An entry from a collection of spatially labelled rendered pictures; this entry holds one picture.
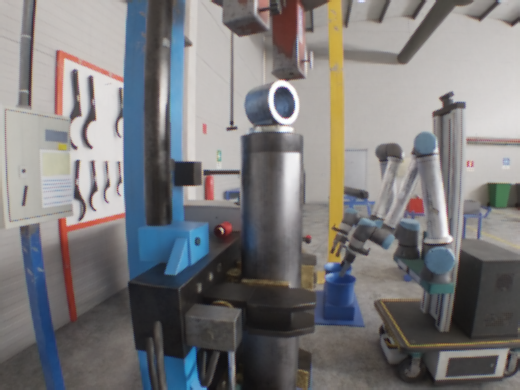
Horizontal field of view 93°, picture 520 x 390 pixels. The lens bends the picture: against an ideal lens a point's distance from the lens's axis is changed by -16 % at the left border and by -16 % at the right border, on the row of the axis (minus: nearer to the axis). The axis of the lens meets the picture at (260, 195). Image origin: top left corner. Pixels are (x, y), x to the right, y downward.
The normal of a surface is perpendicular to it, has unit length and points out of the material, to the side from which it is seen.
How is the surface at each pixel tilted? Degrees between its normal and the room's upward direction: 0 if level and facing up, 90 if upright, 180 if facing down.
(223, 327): 90
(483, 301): 90
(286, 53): 90
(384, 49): 90
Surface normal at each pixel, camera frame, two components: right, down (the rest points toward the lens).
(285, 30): -0.41, 0.08
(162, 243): -0.19, 0.08
